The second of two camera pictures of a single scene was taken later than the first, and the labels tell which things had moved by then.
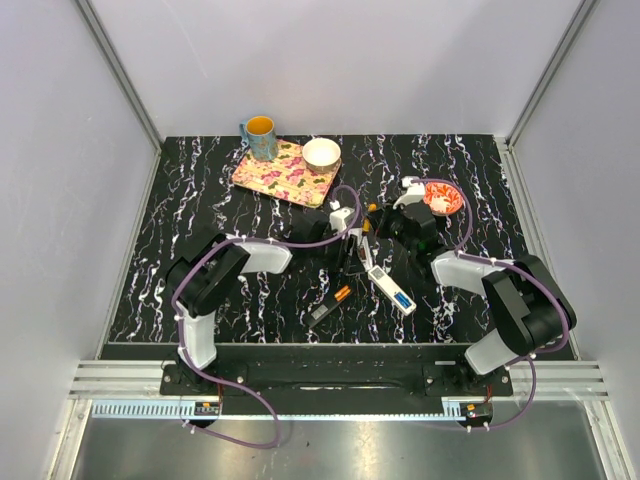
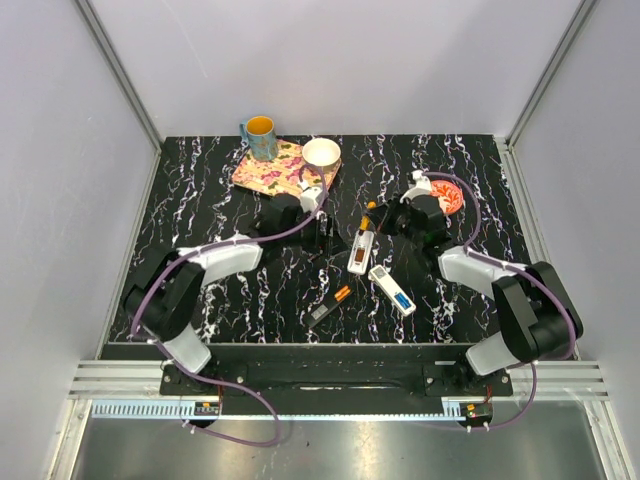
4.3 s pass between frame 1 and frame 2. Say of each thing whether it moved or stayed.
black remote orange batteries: stayed
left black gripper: moved
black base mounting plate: stayed
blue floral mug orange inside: stayed
